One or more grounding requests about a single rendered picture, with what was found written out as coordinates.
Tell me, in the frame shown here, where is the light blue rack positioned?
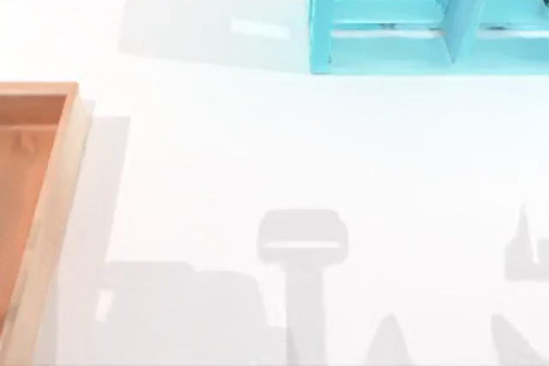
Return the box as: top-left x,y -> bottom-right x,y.
307,0 -> 549,76

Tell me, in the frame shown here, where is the shallow salmon-coloured box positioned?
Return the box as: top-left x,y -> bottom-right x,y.
0,81 -> 93,366

